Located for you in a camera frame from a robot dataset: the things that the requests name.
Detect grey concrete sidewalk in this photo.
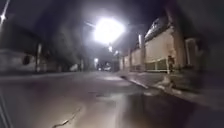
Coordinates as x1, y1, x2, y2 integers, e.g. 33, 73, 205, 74
116, 69, 224, 113

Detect bright street lamp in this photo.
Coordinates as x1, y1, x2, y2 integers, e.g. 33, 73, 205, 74
93, 18, 126, 46

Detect dark grey asphalt road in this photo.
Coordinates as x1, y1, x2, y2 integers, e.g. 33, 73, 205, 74
0, 70, 201, 128

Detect low pale wall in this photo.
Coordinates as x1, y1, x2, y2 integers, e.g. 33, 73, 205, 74
0, 23, 84, 74

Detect vehicle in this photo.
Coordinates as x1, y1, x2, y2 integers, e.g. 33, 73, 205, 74
101, 65, 113, 72

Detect pale building with pillars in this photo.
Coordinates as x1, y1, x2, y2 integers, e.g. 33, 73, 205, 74
119, 16, 204, 73

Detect broken concrete kerb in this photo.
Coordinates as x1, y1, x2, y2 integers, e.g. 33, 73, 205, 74
119, 75, 224, 113

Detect pole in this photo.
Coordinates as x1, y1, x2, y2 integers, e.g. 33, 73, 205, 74
35, 43, 43, 73

